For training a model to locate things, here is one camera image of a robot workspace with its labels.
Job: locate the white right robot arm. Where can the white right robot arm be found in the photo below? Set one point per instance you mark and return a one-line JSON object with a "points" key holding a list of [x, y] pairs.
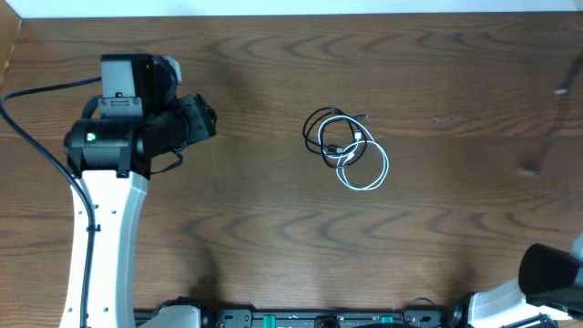
{"points": [[546, 292]]}

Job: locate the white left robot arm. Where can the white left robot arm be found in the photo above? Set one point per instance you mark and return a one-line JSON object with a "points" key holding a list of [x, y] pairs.
{"points": [[111, 161]]}

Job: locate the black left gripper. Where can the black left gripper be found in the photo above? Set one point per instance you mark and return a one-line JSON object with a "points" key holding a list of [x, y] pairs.
{"points": [[205, 122]]}

